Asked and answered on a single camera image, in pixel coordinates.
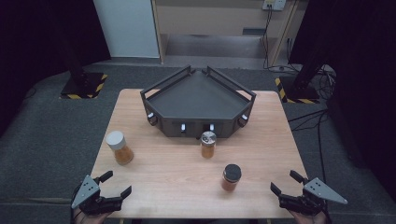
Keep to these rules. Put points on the white-lid spice jar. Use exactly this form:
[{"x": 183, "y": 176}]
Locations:
[{"x": 123, "y": 154}]

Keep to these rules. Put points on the black stand with striped base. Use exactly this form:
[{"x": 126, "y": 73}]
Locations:
[
  {"x": 84, "y": 85},
  {"x": 299, "y": 90}
]

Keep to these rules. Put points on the dark curtain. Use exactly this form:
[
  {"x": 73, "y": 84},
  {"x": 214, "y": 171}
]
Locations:
[
  {"x": 37, "y": 40},
  {"x": 361, "y": 62}
]

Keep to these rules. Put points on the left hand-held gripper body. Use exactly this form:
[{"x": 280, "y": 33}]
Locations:
[{"x": 93, "y": 202}]

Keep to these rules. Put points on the white panel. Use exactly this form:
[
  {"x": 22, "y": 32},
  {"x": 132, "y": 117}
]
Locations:
[{"x": 127, "y": 28}]

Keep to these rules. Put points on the black-lid spice jar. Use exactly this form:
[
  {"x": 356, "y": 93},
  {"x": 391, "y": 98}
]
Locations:
[{"x": 231, "y": 180}]

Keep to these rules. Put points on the silver-lid spice jar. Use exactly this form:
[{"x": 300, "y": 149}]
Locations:
[{"x": 208, "y": 149}]

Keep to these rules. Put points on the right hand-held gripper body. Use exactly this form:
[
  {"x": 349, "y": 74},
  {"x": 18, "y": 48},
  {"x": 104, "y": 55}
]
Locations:
[{"x": 306, "y": 200}]

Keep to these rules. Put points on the person's left hand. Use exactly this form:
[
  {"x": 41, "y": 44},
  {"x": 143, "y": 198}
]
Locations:
[{"x": 88, "y": 219}]

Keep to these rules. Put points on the white wall socket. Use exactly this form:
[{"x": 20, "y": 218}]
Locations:
[{"x": 274, "y": 4}]

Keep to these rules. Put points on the dark grey corner rack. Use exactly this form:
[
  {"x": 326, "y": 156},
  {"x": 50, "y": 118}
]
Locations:
[{"x": 196, "y": 99}]

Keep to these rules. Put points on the person's right hand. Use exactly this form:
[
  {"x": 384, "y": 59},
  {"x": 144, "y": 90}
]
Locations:
[{"x": 311, "y": 218}]

